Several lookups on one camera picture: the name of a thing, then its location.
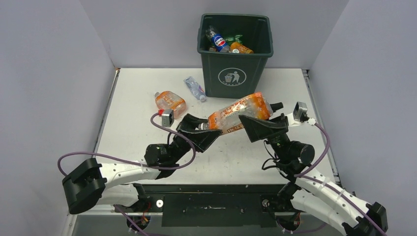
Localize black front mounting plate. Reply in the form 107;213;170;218
119;184;298;228

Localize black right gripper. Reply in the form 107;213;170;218
239;100;291;160

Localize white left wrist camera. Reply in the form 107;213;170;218
158;109;174;128

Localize crushed clear bottle white cap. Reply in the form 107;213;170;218
183;77;207;102

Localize Pepsi bottle blue label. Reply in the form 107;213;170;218
205;26;231;53

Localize crushed orange bottle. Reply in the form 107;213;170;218
154;91;187;118
198;92;273;135

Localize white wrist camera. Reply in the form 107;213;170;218
158;109;174;128
285;102;317;127

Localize dark green plastic trash bin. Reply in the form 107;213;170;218
197;13;273;98

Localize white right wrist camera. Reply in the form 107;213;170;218
285;102;317;127

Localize aluminium rail frame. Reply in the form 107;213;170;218
301;69;361;216

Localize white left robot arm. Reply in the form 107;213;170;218
58;113;222;214

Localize green plastic bottle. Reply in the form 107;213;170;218
224;34;243;45

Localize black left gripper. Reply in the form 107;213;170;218
169;114;224;163

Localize orange tea bottle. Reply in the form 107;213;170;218
230;41;254;54

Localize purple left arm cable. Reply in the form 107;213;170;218
57;112;197;236

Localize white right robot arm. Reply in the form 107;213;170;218
239;102;388;236

